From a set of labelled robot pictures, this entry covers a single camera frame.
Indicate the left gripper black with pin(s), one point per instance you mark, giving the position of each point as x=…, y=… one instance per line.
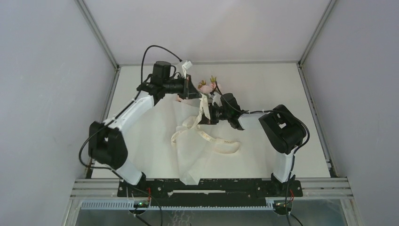
x=190, y=92

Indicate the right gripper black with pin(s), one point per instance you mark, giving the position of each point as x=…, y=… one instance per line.
x=205, y=120

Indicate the cream printed ribbon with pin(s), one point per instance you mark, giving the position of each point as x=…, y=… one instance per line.
x=221, y=146

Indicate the pink fake rose stem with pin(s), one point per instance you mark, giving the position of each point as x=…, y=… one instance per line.
x=214, y=86
x=204, y=88

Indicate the translucent white wrapping paper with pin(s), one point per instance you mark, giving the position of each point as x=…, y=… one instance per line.
x=169, y=142

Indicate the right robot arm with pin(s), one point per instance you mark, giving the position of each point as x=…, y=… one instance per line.
x=286, y=133

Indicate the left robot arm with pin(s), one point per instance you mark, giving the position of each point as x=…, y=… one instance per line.
x=106, y=141

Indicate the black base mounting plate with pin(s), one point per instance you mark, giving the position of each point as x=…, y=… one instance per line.
x=211, y=191

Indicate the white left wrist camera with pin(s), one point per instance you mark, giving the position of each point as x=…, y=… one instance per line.
x=184, y=66

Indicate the white slotted cable duct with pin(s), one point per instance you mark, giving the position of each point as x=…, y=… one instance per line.
x=136, y=205

